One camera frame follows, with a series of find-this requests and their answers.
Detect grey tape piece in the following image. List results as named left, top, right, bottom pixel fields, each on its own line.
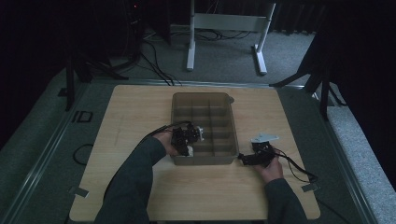
left=74, top=187, right=91, bottom=199
left=301, top=183, right=320, bottom=193

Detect person's right hand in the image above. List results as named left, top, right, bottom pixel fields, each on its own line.
left=252, top=144, right=285, bottom=185

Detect black metal stand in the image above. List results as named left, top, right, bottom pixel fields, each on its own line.
left=64, top=46, right=129, bottom=112
left=269, top=31, right=347, bottom=120

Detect black cables under frame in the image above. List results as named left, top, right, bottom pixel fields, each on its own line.
left=169, top=28, right=252, bottom=42

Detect white metal desk frame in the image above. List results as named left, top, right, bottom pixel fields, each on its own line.
left=186, top=0, right=277, bottom=77

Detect black floor cable bundle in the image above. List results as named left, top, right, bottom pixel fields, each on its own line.
left=136, top=36, right=183, bottom=87

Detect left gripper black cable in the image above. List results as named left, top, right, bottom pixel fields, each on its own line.
left=136, top=120, right=192, bottom=148

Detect black cable loop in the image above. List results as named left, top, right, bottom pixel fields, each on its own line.
left=72, top=143, right=94, bottom=166

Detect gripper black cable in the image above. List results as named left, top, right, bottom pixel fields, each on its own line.
left=274, top=147, right=318, bottom=184
left=136, top=120, right=192, bottom=148

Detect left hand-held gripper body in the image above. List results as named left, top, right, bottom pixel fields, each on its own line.
left=170, top=121, right=205, bottom=157

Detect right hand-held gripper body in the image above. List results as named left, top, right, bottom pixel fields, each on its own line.
left=246, top=132, right=280, bottom=167

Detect person's left hand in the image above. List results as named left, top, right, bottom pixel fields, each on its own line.
left=152, top=130, right=181, bottom=157

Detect translucent brown compartment box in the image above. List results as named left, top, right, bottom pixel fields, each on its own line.
left=168, top=91, right=240, bottom=166

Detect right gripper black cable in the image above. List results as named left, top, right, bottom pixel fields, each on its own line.
left=274, top=147, right=318, bottom=184

